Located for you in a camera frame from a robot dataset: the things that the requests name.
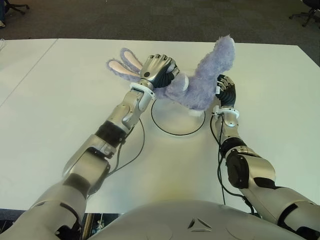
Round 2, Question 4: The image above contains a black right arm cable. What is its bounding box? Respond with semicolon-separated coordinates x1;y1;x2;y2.
209;114;255;215

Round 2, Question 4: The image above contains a person leg with shoe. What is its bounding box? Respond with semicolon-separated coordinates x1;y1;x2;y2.
0;0;6;28

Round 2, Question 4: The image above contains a white plate black rim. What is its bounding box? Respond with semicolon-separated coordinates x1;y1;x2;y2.
150;98;206;136

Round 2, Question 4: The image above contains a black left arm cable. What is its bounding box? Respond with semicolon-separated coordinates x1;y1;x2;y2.
108;117;146;176

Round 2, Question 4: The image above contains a black office chair base left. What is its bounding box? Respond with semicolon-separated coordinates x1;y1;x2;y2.
3;0;30;15

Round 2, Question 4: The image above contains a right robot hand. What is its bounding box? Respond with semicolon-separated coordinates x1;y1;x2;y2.
214;74;237;109

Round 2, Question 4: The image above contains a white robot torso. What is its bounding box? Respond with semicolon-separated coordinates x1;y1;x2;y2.
87;199;306;240

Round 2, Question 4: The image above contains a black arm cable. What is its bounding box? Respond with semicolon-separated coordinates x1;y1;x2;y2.
209;114;255;215
108;117;146;176

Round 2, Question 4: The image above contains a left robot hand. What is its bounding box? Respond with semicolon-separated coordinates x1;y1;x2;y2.
139;53;180;89

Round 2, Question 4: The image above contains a purple plush bunny doll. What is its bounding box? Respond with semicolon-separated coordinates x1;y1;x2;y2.
107;36;236;117

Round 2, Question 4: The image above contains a metal stand frame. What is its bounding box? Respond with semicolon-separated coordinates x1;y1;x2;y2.
84;212;108;240

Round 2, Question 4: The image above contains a black office chair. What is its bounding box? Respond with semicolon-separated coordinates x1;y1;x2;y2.
288;0;320;28

